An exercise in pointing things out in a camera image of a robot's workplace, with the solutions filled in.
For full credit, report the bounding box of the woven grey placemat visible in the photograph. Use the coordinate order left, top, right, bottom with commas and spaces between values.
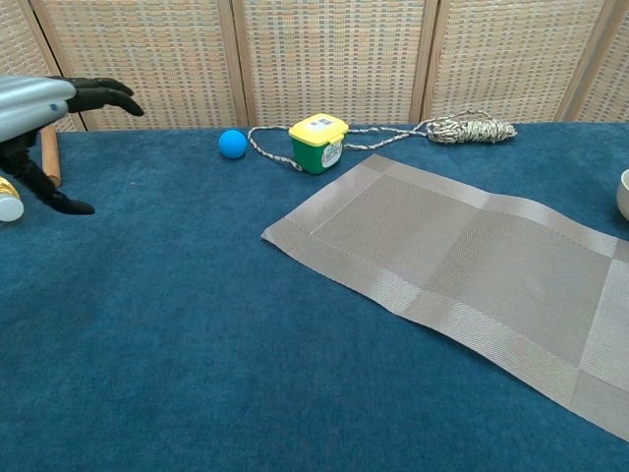
259, 152, 629, 443

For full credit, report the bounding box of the tea bottle with white cap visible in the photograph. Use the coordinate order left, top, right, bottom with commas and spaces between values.
0, 176, 26, 223

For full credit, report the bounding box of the speckled beige rope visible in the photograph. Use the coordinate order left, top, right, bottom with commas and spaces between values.
247, 109, 518, 173

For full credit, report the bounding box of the brown wooden dowel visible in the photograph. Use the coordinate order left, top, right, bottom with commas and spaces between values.
40, 125, 63, 189

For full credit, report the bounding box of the green box with yellow lid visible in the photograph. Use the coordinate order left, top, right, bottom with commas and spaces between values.
288, 113, 350, 176

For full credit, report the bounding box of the woven bamboo folding screen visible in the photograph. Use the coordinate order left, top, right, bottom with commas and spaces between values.
0, 0, 629, 142

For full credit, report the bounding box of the blue ball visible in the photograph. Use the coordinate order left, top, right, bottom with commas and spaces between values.
218, 129, 249, 160

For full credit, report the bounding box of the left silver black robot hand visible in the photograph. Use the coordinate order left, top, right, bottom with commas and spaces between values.
0, 74, 145, 216

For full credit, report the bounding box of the blue carpet table cover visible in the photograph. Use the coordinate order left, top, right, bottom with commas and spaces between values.
0, 120, 629, 472

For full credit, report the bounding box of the cream ceramic bowl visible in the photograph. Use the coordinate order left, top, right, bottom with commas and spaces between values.
616, 169, 629, 221

